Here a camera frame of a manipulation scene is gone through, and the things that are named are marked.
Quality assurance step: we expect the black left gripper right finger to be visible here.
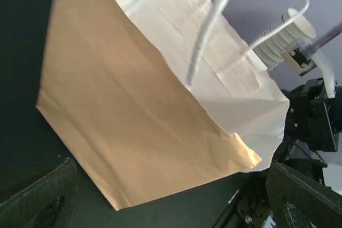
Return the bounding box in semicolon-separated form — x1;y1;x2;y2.
266;162;341;227

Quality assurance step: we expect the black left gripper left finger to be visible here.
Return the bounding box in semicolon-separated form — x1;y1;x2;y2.
1;158;80;227

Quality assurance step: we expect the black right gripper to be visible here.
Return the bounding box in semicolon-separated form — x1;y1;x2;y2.
284;78;341;152

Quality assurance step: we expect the brown paper takeout bag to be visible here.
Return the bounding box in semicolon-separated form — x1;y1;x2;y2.
35;0;310;211

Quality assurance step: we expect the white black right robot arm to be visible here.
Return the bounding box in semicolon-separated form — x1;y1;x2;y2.
273;78;341;184

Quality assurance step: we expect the tall white cup stack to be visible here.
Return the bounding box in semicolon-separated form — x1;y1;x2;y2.
254;15;316;70

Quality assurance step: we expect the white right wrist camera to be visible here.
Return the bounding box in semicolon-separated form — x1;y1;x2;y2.
279;40;336;99

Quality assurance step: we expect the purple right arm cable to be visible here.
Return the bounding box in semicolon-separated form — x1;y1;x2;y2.
312;21;342;50

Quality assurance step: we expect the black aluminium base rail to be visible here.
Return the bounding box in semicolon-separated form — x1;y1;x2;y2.
211;174;276;228

